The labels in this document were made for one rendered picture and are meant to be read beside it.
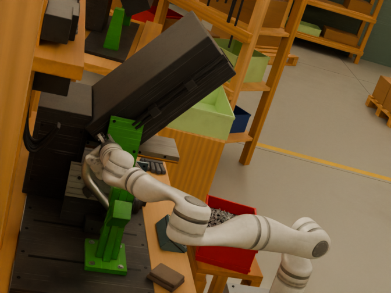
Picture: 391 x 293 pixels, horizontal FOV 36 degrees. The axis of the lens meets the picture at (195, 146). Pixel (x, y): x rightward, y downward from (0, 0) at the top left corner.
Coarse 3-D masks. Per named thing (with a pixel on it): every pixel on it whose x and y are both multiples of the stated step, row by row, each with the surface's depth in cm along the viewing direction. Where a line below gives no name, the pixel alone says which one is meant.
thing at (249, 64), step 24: (168, 0) 500; (192, 0) 485; (216, 0) 459; (240, 0) 458; (264, 0) 430; (168, 24) 520; (216, 24) 461; (240, 24) 449; (264, 24) 461; (288, 24) 469; (240, 48) 507; (288, 48) 475; (240, 72) 452; (264, 72) 491; (264, 96) 492; (240, 120) 500; (264, 120) 502
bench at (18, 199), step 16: (32, 112) 278; (32, 128) 262; (16, 176) 223; (16, 192) 213; (16, 208) 204; (16, 224) 196; (16, 240) 188; (0, 256) 179; (0, 272) 173; (0, 288) 167
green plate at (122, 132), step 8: (112, 120) 198; (120, 120) 199; (128, 120) 199; (112, 128) 199; (120, 128) 199; (128, 128) 200; (112, 136) 199; (120, 136) 200; (128, 136) 200; (136, 136) 201; (120, 144) 200; (128, 144) 201; (136, 144) 201; (136, 152) 202
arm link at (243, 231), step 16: (176, 224) 142; (192, 224) 141; (224, 224) 152; (240, 224) 152; (256, 224) 153; (176, 240) 142; (192, 240) 142; (208, 240) 146; (224, 240) 149; (240, 240) 150; (256, 240) 152
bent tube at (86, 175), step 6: (96, 150) 195; (84, 162) 195; (84, 168) 195; (90, 168) 196; (84, 174) 196; (90, 174) 197; (84, 180) 196; (90, 180) 197; (90, 186) 197; (96, 186) 198; (96, 192) 198; (102, 192) 199; (102, 198) 199; (102, 204) 200; (108, 204) 200
